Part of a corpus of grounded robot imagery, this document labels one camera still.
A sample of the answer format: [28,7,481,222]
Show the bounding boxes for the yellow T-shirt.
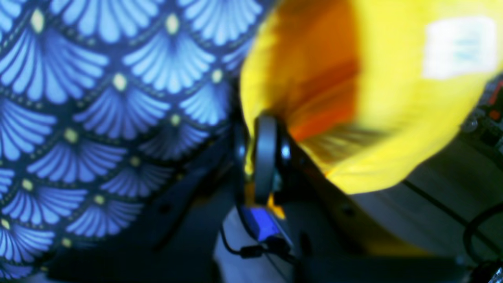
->
[240,0,502,195]

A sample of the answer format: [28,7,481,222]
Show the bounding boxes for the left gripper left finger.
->
[48,120,247,276]

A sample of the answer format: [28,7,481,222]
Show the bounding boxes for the blue fan-pattern tablecloth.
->
[0,0,278,283]

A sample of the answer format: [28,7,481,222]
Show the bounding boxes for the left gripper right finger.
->
[253,114,432,259]

